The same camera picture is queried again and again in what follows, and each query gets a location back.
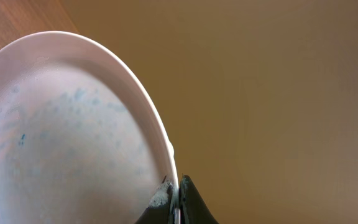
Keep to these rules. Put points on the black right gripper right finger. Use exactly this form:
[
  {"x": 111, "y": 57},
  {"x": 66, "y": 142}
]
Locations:
[{"x": 193, "y": 209}]

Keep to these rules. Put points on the white plate blue stain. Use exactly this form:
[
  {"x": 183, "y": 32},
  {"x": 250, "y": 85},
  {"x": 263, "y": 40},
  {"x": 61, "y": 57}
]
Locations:
[{"x": 80, "y": 138}]

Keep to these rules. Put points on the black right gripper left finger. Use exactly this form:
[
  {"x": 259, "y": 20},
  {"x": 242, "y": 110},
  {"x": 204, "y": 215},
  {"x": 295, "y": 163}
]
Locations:
[{"x": 160, "y": 209}]

